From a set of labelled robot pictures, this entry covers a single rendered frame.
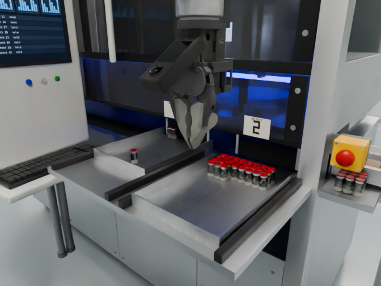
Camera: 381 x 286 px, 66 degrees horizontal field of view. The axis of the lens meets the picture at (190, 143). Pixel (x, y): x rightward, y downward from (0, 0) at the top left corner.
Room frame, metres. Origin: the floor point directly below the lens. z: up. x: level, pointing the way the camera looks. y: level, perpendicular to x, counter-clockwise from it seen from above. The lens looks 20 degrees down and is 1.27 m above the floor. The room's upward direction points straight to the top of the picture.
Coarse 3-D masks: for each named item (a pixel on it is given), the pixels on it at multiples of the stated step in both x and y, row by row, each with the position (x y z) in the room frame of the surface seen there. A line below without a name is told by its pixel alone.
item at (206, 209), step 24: (192, 168) 0.80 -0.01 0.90; (144, 192) 0.65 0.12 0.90; (168, 192) 0.69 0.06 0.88; (192, 192) 0.69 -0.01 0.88; (216, 192) 0.69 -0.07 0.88; (240, 192) 0.69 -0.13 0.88; (264, 192) 0.69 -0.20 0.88; (168, 216) 0.54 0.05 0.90; (192, 216) 0.58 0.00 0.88; (216, 216) 0.58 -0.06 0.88; (240, 216) 0.58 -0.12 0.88; (216, 240) 0.46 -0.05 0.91
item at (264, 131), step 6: (246, 120) 0.85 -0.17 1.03; (252, 120) 0.84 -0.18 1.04; (258, 120) 0.82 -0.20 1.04; (264, 120) 0.81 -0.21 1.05; (270, 120) 0.80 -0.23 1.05; (246, 126) 0.85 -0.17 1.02; (252, 126) 0.84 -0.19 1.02; (264, 126) 0.81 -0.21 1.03; (246, 132) 0.85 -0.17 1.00; (252, 132) 0.83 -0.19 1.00; (264, 132) 0.81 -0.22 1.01; (264, 138) 0.81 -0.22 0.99
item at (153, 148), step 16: (160, 128) 1.17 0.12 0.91; (112, 144) 0.99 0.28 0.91; (128, 144) 1.04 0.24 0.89; (144, 144) 1.06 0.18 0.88; (160, 144) 1.06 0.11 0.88; (176, 144) 1.06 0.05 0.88; (208, 144) 1.00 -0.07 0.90; (112, 160) 0.86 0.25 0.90; (128, 160) 0.90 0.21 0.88; (144, 160) 0.90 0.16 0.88; (160, 160) 0.90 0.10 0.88
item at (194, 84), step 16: (192, 32) 0.49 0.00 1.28; (208, 32) 0.50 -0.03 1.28; (224, 32) 0.52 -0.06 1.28; (208, 48) 0.50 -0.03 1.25; (224, 48) 0.53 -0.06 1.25; (192, 64) 0.47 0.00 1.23; (208, 64) 0.47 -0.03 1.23; (224, 64) 0.50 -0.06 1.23; (192, 80) 0.47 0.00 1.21; (208, 80) 0.47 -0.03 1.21; (224, 80) 0.50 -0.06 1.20
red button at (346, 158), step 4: (340, 152) 0.65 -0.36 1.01; (344, 152) 0.65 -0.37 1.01; (348, 152) 0.64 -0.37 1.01; (336, 156) 0.66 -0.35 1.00; (340, 156) 0.65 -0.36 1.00; (344, 156) 0.64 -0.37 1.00; (348, 156) 0.64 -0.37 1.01; (352, 156) 0.64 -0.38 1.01; (336, 160) 0.65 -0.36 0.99; (340, 160) 0.65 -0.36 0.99; (344, 160) 0.64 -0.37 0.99; (348, 160) 0.63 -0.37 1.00; (352, 160) 0.63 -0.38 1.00; (340, 164) 0.65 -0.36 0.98; (344, 164) 0.64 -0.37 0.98; (348, 164) 0.64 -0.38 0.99
